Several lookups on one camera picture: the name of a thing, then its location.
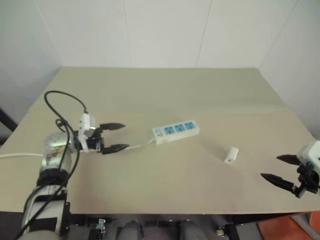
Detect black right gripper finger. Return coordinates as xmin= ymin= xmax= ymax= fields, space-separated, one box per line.
xmin=260 ymin=172 xmax=295 ymax=194
xmin=276 ymin=154 xmax=302 ymax=166

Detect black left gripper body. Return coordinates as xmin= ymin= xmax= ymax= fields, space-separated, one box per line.
xmin=84 ymin=126 xmax=105 ymax=154

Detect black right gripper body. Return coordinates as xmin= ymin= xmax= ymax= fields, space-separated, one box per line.
xmin=291 ymin=162 xmax=320 ymax=199

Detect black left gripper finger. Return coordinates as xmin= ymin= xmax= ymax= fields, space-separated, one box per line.
xmin=99 ymin=122 xmax=126 ymax=133
xmin=101 ymin=144 xmax=130 ymax=156

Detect white cylindrical plug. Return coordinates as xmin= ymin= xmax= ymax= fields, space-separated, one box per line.
xmin=223 ymin=146 xmax=240 ymax=165

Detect white power strip blue sockets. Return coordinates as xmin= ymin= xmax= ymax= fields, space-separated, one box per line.
xmin=151 ymin=120 xmax=201 ymax=146

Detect orange object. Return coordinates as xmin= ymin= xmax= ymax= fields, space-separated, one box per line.
xmin=256 ymin=211 xmax=320 ymax=240

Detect dark grey rounded shape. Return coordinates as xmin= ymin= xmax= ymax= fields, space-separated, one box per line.
xmin=117 ymin=219 xmax=145 ymax=240

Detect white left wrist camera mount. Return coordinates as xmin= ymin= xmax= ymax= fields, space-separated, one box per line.
xmin=76 ymin=113 xmax=97 ymax=153

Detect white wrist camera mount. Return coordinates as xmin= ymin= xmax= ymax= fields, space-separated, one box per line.
xmin=76 ymin=113 xmax=97 ymax=153
xmin=296 ymin=140 xmax=320 ymax=174

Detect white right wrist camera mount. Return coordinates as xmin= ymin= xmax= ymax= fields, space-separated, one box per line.
xmin=296 ymin=140 xmax=320 ymax=174

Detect black table frame bar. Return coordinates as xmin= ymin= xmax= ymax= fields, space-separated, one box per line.
xmin=69 ymin=212 xmax=312 ymax=227

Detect dark slanted frame piece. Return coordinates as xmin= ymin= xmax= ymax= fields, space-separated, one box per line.
xmin=0 ymin=106 xmax=19 ymax=147

